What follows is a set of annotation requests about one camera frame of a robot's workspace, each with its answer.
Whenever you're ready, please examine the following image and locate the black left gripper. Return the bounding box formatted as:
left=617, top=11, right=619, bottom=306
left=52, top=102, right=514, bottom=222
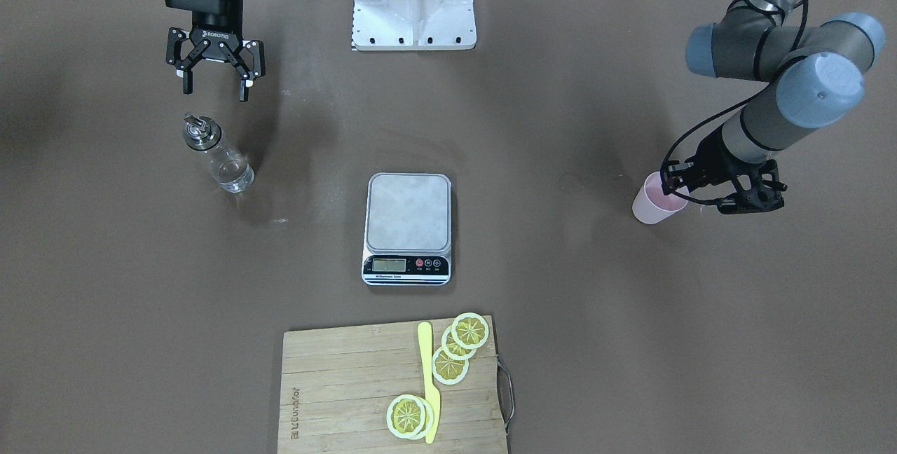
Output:
left=661, top=126, right=787, bottom=214

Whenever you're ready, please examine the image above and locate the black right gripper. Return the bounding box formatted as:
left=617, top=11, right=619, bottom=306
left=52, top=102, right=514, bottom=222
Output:
left=166, top=24, right=266, bottom=102

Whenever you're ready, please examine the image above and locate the glass sauce bottle steel spout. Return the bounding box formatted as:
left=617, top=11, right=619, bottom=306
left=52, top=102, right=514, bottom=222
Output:
left=182, top=113, right=255, bottom=193

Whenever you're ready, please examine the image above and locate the pink plastic cup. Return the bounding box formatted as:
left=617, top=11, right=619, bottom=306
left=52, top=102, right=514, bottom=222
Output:
left=631, top=171, right=689, bottom=225

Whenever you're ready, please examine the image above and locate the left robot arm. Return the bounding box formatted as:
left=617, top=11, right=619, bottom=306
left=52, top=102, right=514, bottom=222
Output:
left=659, top=0, right=886, bottom=214

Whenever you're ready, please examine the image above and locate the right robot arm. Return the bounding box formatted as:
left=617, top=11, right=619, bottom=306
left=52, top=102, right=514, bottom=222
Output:
left=165, top=0, right=266, bottom=102

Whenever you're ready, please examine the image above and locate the digital kitchen scale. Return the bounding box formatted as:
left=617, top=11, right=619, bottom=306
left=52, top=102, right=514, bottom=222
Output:
left=361, top=172, right=452, bottom=286

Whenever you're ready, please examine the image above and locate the brown table mat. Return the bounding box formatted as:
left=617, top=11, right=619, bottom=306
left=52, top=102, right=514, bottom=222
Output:
left=1, top=0, right=895, bottom=453

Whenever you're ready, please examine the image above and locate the lemon slice outer row end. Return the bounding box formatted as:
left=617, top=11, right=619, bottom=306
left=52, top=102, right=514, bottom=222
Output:
left=451, top=312, right=490, bottom=350

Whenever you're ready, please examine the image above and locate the bamboo cutting board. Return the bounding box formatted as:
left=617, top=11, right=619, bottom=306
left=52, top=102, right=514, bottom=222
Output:
left=278, top=321, right=514, bottom=453

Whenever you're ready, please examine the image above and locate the lemon slice row middle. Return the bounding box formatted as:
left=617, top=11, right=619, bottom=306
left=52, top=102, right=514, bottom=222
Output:
left=440, top=326, right=477, bottom=361

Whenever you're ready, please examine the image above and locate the lemon slice row near knife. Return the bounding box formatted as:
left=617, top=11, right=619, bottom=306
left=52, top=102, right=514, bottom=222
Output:
left=432, top=348, right=469, bottom=386

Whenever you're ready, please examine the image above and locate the yellow plastic knife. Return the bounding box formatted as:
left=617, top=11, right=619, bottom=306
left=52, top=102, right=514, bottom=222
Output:
left=417, top=321, right=441, bottom=444

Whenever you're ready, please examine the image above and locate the lemon slice by knife tip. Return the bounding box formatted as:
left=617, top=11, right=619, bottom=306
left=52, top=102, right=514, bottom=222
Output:
left=385, top=394, right=435, bottom=440

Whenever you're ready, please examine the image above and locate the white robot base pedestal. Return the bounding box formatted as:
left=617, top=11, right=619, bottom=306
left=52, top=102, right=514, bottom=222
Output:
left=350, top=0, right=477, bottom=51

